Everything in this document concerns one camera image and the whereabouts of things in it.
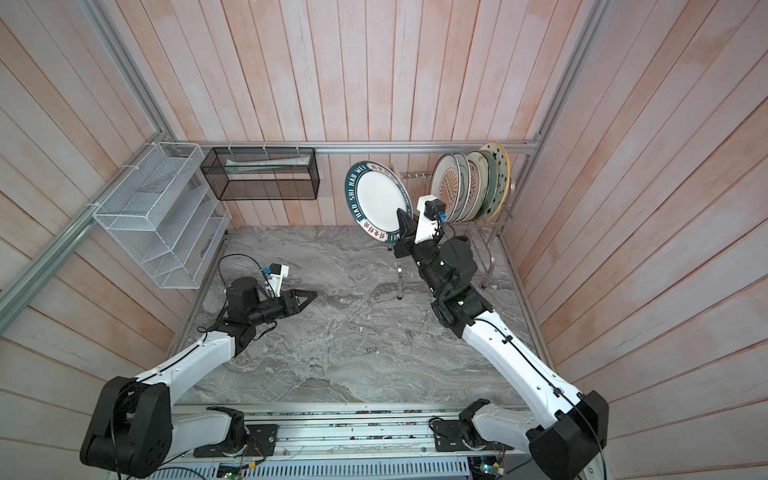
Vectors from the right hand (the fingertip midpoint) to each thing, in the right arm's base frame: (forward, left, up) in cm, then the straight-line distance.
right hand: (399, 211), depth 64 cm
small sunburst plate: (+22, -14, -9) cm, 27 cm away
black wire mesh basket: (+40, +48, -18) cm, 65 cm away
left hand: (-7, +22, -27) cm, 36 cm away
